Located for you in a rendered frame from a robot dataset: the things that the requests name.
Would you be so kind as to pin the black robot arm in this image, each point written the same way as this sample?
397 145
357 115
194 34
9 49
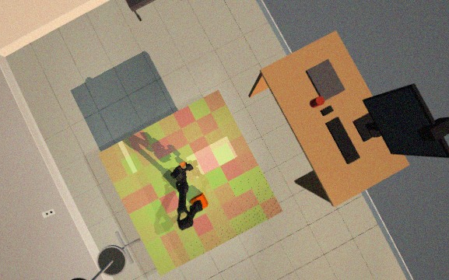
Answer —
186 222

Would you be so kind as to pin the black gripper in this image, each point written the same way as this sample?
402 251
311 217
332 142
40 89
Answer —
188 167

